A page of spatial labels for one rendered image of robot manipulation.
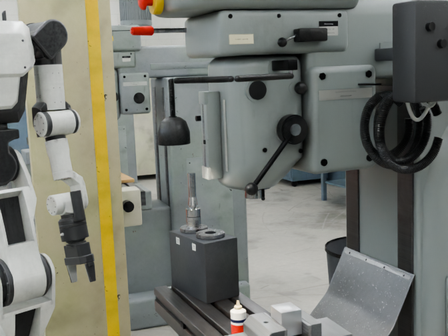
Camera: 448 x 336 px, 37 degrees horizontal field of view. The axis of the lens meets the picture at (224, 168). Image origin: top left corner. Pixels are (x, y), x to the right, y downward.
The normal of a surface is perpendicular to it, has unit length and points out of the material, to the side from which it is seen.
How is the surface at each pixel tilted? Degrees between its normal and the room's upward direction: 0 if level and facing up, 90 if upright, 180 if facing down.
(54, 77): 89
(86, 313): 90
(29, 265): 66
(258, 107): 90
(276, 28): 90
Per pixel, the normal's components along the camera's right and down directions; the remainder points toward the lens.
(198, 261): -0.84, 0.11
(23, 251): 0.68, -0.11
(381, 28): 0.39, 0.12
